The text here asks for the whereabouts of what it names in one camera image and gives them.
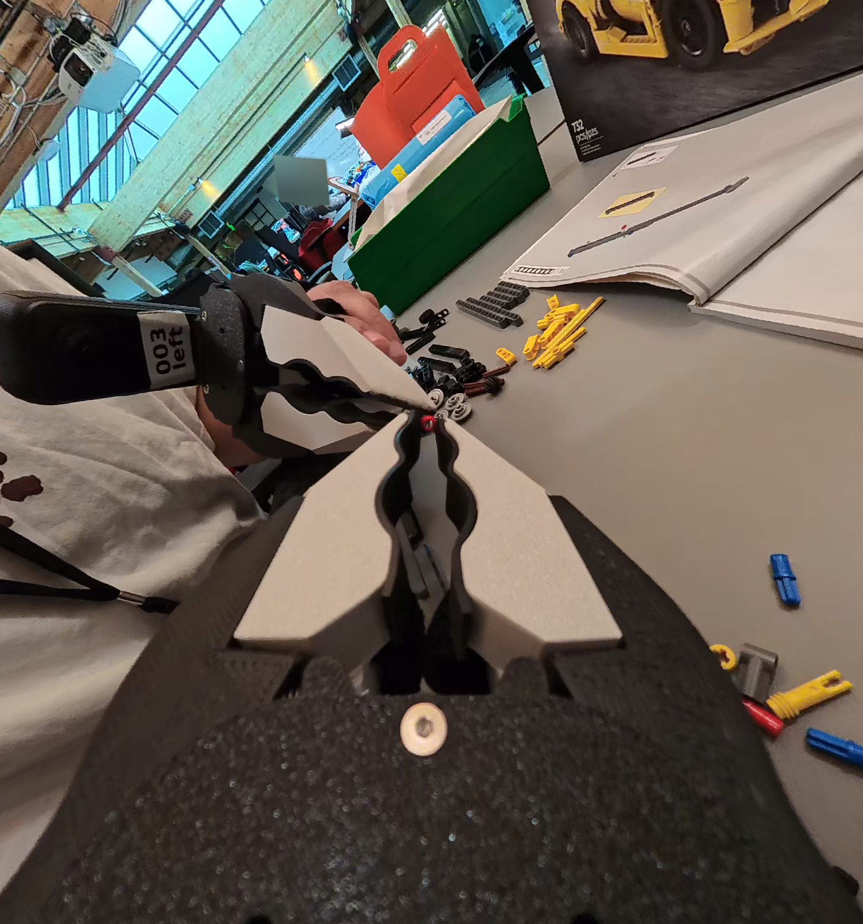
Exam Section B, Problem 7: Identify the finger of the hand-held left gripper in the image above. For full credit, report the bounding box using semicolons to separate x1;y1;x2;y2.
260;390;407;457
261;305;434;416

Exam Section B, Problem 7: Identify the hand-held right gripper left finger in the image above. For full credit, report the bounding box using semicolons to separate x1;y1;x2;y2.
232;413;418;684

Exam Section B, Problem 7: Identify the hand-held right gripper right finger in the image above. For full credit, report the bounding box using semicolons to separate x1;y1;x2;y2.
433;419;623;663

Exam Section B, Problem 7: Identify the long black toy beam assembly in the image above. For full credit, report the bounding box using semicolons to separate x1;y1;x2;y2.
394;505;452;603

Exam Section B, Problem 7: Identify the pile of colourful connector pins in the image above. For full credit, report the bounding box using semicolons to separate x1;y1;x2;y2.
709;552;863;874

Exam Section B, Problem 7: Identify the toy car set box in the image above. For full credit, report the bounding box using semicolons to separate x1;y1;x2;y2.
525;0;863;165

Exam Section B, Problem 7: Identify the person's left hand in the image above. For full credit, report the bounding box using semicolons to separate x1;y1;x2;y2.
307;279;409;367

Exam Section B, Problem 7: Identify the pile of small black connectors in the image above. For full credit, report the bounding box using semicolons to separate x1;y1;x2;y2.
390;307;491;391

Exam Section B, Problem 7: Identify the stack of black toy beams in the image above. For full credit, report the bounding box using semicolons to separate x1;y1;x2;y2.
455;280;532;330

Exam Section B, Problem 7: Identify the green plastic bin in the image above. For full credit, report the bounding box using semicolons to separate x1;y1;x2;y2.
346;94;551;316

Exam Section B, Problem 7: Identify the white paper liner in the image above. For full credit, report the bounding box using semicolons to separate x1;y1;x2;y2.
350;97;525;250

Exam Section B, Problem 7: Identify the pile of yellow toy pieces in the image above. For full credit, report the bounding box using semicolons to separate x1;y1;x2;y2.
521;295;607;371

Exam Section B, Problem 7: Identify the orange carry case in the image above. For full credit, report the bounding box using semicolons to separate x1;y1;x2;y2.
350;25;486;170

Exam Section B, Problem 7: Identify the white ceiling projector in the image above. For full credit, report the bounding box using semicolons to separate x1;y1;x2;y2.
50;32;141;114

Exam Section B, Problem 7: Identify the blue plastic roll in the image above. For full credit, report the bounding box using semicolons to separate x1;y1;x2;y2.
359;94;487;206

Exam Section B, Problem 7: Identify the white instruction booklet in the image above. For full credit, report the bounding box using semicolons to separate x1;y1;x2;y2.
500;94;863;358

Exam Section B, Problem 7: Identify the black lanyard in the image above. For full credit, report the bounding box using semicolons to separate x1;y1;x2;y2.
0;509;181;615

